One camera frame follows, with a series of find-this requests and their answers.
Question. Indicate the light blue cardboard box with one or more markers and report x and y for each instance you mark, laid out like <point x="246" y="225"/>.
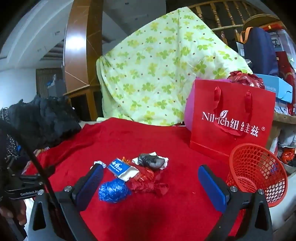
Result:
<point x="277" y="85"/>

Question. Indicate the red plastic mesh basket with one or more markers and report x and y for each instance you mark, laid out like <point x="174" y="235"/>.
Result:
<point x="254" y="166"/>

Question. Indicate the small orange wrapper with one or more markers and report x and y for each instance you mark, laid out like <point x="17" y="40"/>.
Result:
<point x="125" y="160"/>

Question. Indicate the navy blue bag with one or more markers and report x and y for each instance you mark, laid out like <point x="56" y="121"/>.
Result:
<point x="259" y="51"/>

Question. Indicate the white tissue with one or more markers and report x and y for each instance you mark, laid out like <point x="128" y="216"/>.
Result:
<point x="166" y="163"/>

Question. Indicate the metal bowl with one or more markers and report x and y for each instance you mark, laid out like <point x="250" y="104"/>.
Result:
<point x="289" y="168"/>

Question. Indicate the crumpled red plastic bag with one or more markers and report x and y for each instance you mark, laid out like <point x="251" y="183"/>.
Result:
<point x="242" y="78"/>

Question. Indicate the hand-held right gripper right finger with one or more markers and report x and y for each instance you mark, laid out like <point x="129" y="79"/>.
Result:
<point x="211" y="187"/>

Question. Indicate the wooden pillar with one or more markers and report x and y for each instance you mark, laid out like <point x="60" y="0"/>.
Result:
<point x="76" y="46"/>

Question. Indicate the blue foil ball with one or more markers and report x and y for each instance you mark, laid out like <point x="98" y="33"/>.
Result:
<point x="113" y="191"/>

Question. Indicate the dark wooden cabinet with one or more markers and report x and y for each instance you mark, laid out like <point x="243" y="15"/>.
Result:
<point x="41" y="83"/>

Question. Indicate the red velvet cloth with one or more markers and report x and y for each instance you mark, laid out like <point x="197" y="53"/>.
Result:
<point x="138" y="143"/>

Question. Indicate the black white spotted cloth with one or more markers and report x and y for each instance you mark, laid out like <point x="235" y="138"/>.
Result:
<point x="9" y="143"/>

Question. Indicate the wooden stair railing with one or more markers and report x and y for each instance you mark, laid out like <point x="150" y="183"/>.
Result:
<point x="216" y="16"/>

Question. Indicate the round wooden board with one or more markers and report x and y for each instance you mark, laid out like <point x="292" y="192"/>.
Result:
<point x="261" y="20"/>

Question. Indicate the white paper wrapper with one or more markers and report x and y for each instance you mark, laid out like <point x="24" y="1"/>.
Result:
<point x="100" y="163"/>

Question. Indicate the black clothes pile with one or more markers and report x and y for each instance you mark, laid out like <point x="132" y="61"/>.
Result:
<point x="46" y="120"/>

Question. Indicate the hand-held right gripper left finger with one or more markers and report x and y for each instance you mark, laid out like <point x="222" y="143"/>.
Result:
<point x="90" y="185"/>

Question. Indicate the red paper gift bag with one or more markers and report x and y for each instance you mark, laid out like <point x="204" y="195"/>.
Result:
<point x="231" y="143"/>

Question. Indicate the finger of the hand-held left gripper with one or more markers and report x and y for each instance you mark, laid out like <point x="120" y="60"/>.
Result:
<point x="47" y="171"/>

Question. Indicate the red foil wrapper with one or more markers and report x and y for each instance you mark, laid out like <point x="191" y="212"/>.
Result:
<point x="143" y="179"/>

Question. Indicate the person's left hand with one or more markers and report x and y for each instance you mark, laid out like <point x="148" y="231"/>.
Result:
<point x="19" y="210"/>

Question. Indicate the grey wrapper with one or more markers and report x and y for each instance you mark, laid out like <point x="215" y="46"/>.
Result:
<point x="150" y="160"/>

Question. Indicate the wooden shelf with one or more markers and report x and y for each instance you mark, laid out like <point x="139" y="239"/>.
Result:
<point x="282" y="118"/>

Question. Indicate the green clover print quilt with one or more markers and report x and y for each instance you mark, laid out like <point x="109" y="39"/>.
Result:
<point x="150" y="69"/>

